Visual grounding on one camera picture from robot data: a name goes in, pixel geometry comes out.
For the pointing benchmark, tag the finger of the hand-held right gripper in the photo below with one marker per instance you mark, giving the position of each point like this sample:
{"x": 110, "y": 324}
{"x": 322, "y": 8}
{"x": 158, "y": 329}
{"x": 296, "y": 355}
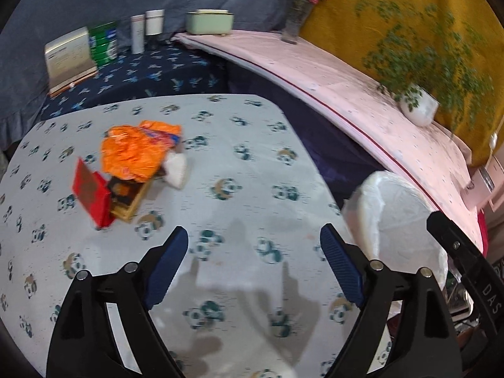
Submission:
{"x": 453, "y": 240}

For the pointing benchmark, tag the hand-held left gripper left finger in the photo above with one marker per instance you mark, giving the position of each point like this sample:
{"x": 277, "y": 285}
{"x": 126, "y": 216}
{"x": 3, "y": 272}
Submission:
{"x": 167, "y": 267}

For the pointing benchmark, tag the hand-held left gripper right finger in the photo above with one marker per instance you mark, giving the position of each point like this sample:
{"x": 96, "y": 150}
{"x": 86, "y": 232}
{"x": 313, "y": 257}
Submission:
{"x": 342, "y": 267}

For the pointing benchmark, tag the white trash bin with liner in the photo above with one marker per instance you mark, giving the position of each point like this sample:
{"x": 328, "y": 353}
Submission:
{"x": 397, "y": 212}

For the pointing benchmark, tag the red cardboard box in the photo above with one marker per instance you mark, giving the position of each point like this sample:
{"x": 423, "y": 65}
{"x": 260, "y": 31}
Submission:
{"x": 92, "y": 193}

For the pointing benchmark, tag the orange plastic bag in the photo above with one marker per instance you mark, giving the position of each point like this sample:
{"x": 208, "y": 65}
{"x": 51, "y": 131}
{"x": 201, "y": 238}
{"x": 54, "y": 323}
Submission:
{"x": 130, "y": 157}

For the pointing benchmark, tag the orange snack wrapper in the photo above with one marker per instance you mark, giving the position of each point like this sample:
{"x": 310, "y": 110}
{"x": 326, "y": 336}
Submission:
{"x": 161, "y": 130}

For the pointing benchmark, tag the pink mug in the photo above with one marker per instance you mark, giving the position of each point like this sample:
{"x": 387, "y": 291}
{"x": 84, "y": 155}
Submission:
{"x": 482, "y": 185}

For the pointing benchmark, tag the panda print tablecloth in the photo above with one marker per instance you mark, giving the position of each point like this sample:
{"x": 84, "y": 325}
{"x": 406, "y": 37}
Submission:
{"x": 244, "y": 212}

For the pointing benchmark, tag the small white paper ball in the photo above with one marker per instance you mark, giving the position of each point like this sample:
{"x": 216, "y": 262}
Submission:
{"x": 176, "y": 169}

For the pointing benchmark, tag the white plant pot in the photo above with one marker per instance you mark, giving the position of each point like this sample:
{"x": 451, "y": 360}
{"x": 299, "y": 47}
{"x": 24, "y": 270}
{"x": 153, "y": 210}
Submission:
{"x": 421, "y": 108}

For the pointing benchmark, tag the dark purple cloth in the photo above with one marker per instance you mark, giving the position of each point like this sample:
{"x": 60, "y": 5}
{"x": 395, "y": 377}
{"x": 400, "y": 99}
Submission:
{"x": 315, "y": 134}

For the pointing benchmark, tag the pink cloth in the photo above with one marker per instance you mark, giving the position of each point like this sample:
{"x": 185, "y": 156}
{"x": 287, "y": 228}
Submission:
{"x": 334, "y": 82}

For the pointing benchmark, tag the green leafy plant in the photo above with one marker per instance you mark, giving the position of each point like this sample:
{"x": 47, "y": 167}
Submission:
{"x": 425, "y": 47}

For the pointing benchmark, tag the navy printed cloth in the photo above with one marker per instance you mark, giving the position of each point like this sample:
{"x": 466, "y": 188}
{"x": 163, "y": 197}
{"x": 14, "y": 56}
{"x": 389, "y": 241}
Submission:
{"x": 157, "y": 71}

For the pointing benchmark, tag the beige book box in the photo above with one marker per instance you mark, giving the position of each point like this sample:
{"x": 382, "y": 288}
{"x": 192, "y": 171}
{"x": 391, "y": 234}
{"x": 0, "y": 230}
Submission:
{"x": 69, "y": 61}

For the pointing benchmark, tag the green can pack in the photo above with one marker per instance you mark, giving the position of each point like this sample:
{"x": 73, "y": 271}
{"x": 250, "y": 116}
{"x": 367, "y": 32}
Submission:
{"x": 104, "y": 45}

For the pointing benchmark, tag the white slim bottle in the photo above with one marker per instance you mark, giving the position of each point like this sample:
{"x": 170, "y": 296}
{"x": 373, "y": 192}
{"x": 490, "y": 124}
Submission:
{"x": 138, "y": 35}

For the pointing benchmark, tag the white jar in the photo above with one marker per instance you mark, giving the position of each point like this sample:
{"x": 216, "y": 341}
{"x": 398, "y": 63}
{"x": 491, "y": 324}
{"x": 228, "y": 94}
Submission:
{"x": 154, "y": 23}

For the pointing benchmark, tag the glass vase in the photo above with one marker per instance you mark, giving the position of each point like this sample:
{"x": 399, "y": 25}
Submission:
{"x": 293, "y": 27}

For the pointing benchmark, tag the green tissue box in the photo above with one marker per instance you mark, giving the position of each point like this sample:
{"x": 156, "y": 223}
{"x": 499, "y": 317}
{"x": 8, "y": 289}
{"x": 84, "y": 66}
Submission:
{"x": 208, "y": 23}

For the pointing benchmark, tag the grey blue cloth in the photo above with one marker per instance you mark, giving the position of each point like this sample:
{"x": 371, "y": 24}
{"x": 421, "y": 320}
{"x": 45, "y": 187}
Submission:
{"x": 78, "y": 0}

